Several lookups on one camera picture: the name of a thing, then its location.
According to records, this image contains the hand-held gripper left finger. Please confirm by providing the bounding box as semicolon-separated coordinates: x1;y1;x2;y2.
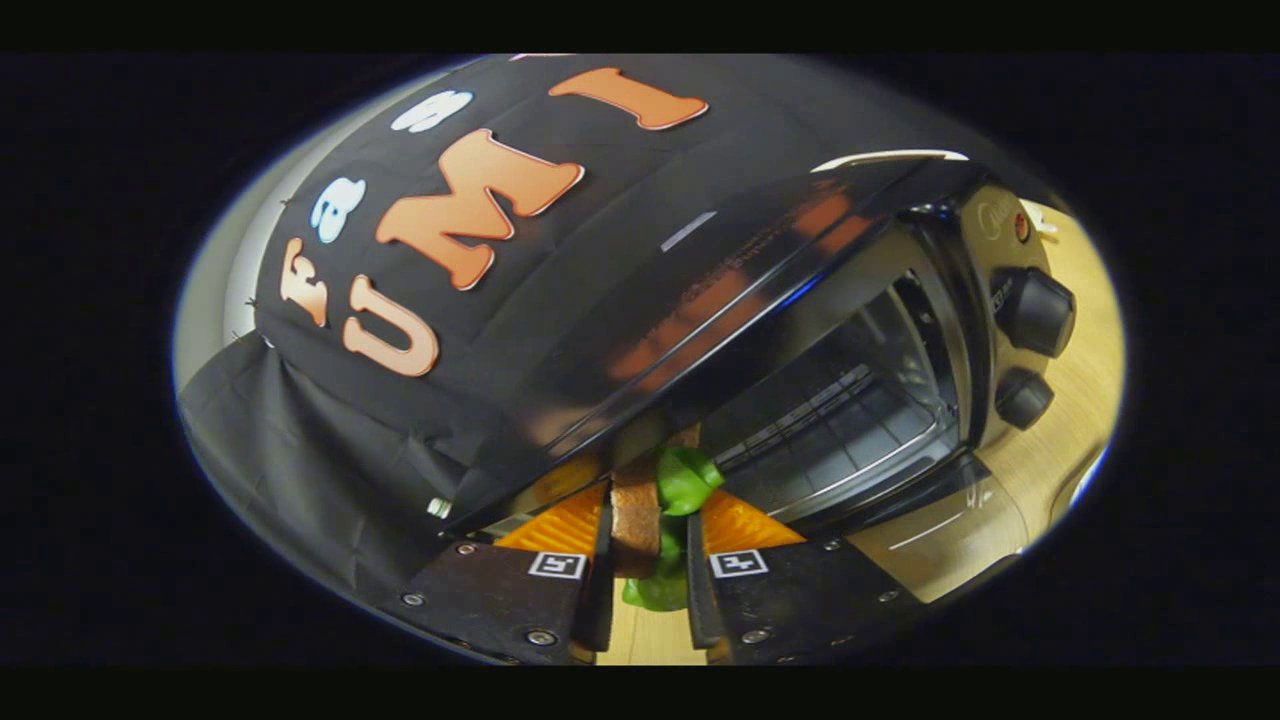
385;480;616;664

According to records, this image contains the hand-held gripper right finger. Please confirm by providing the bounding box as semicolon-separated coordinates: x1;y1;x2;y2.
685;488;936;664

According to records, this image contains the toast sandwich with lettuce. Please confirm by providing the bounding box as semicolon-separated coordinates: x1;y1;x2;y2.
608;425;726;613

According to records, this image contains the black toaster oven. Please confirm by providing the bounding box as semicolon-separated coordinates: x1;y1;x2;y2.
440;155;1079;606

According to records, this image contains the black backdrop cloth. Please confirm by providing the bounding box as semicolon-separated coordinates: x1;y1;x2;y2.
175;54;1001;621

